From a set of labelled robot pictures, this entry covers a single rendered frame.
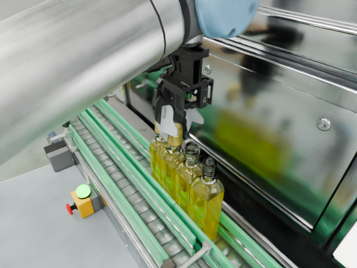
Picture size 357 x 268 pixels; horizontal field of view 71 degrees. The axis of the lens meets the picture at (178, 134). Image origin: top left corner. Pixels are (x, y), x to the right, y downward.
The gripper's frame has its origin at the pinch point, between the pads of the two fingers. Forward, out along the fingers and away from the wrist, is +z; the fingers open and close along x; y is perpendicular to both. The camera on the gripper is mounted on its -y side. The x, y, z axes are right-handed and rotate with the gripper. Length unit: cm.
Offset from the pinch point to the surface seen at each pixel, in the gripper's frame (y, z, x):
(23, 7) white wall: -580, 68, 64
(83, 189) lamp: -24.9, 29.9, -18.3
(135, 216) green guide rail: 1.6, 18.9, -13.3
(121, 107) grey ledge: -59, 27, 13
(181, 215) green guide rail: 7.8, 19.6, -4.0
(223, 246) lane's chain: 17.1, 27.3, 2.2
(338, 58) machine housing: 22.3, -19.9, 13.0
